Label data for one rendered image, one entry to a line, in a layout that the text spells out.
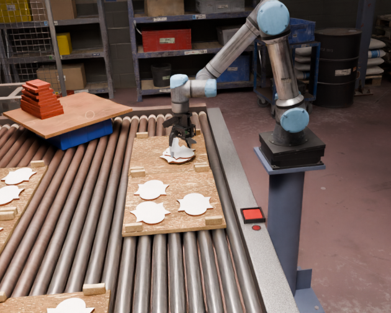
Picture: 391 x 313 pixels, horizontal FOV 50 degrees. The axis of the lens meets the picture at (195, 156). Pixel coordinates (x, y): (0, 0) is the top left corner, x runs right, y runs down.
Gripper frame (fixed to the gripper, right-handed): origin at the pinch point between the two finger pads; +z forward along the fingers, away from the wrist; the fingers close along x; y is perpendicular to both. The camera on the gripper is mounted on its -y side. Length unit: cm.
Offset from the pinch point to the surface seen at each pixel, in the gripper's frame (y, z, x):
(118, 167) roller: -17.0, 4.2, -22.8
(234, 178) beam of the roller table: 29.7, 4.5, 1.6
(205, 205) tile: 37.7, 1.5, -25.3
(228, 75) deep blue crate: -242, 72, 336
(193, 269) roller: 55, 4, -51
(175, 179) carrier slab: 13.9, 2.3, -17.2
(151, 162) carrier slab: -6.3, 2.2, -12.4
